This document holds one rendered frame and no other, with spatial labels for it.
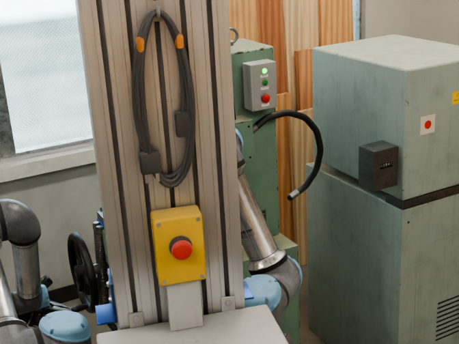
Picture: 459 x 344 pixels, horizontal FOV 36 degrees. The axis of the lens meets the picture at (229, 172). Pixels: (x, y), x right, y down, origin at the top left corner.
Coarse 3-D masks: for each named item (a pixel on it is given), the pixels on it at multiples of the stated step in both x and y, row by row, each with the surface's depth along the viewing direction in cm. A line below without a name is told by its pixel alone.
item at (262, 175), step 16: (240, 48) 238; (256, 48) 238; (272, 48) 240; (240, 64) 236; (240, 80) 238; (240, 96) 240; (240, 112) 241; (256, 112) 244; (272, 112) 247; (272, 128) 249; (256, 144) 248; (272, 144) 251; (256, 160) 250; (272, 160) 254; (256, 176) 252; (272, 176) 256; (256, 192) 254; (272, 192) 258; (272, 208) 260; (272, 224) 262
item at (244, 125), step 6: (240, 120) 235; (246, 120) 235; (252, 120) 235; (240, 126) 233; (246, 126) 234; (252, 126) 236; (240, 132) 234; (246, 132) 235; (252, 132) 237; (246, 138) 236; (252, 138) 237; (246, 144) 236; (252, 144) 238; (246, 150) 237; (252, 150) 238; (246, 156) 238; (252, 156) 239; (246, 162) 239
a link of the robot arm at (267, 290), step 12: (252, 276) 185; (264, 276) 185; (252, 288) 181; (264, 288) 180; (276, 288) 180; (252, 300) 177; (264, 300) 177; (276, 300) 178; (288, 300) 187; (276, 312) 179
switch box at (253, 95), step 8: (248, 64) 233; (256, 64) 232; (264, 64) 233; (272, 64) 235; (248, 72) 233; (256, 72) 233; (272, 72) 235; (248, 80) 235; (256, 80) 233; (272, 80) 236; (248, 88) 236; (256, 88) 234; (272, 88) 237; (248, 96) 237; (256, 96) 235; (272, 96) 238; (248, 104) 238; (256, 104) 236; (272, 104) 239
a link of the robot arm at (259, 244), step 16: (240, 144) 189; (240, 160) 186; (240, 176) 187; (240, 192) 186; (240, 208) 187; (256, 208) 189; (240, 224) 188; (256, 224) 188; (256, 240) 188; (272, 240) 191; (256, 256) 190; (272, 256) 190; (288, 256) 198; (256, 272) 190; (272, 272) 188; (288, 272) 190; (288, 288) 188
